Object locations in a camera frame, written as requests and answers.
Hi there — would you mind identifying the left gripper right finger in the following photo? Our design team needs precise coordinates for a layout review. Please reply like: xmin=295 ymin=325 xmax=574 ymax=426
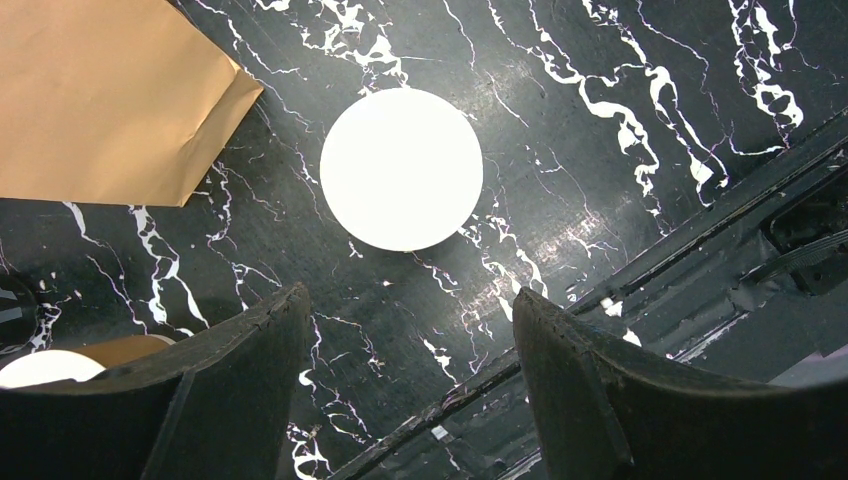
xmin=513 ymin=288 xmax=847 ymax=479

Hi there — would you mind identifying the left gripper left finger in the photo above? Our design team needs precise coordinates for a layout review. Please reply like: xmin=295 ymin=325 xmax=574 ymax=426
xmin=1 ymin=283 xmax=311 ymax=479

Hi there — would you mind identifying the brown paper coffee cup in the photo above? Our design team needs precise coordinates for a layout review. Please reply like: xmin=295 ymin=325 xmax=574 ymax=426
xmin=0 ymin=334 xmax=177 ymax=390

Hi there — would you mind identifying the kraft paper takeout bag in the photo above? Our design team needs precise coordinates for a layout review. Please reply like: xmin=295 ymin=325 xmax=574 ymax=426
xmin=1 ymin=1 xmax=262 ymax=207

